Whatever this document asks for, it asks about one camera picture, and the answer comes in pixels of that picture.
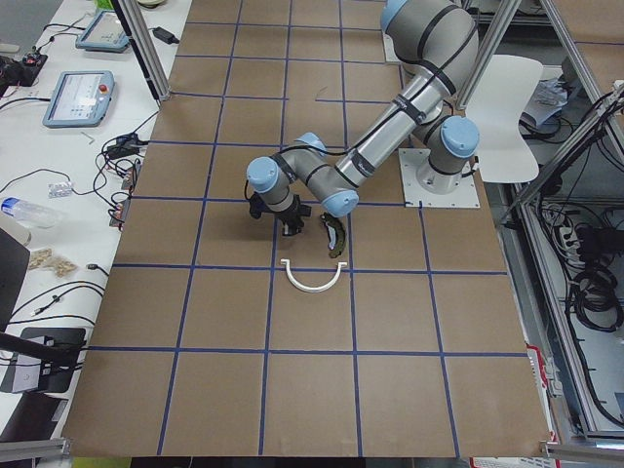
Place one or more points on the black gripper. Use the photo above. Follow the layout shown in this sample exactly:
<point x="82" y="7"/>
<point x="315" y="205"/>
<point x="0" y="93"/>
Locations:
<point x="292" y="214"/>

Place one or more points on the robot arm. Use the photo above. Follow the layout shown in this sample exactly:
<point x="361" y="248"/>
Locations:
<point x="437" y="42"/>

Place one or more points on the olive brake shoe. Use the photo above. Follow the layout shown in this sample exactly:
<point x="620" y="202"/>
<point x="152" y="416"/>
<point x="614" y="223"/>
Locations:
<point x="336" y="234"/>

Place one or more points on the white chair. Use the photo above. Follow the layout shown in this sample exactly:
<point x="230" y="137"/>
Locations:
<point x="496" y="107"/>

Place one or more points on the near teach pendant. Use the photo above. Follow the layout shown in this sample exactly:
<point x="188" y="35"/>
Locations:
<point x="80" y="99"/>

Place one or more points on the teach pendant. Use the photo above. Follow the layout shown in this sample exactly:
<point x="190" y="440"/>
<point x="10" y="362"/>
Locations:
<point x="80" y="99"/>
<point x="104" y="34"/>

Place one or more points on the far teach pendant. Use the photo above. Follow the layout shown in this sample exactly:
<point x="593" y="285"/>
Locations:
<point x="104" y="34"/>

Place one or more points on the plastic water bottle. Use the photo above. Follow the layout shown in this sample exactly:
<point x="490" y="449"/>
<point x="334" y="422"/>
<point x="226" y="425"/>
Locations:
<point x="32" y="214"/>

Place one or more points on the white curved plastic bracket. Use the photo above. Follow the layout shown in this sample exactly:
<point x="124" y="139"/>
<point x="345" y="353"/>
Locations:
<point x="313" y="283"/>

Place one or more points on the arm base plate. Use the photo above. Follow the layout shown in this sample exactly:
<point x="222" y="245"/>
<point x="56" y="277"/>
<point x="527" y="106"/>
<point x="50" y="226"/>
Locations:
<point x="423" y="187"/>

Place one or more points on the aluminium frame post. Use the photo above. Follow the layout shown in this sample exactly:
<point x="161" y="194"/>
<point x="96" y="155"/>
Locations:
<point x="133" y="23"/>

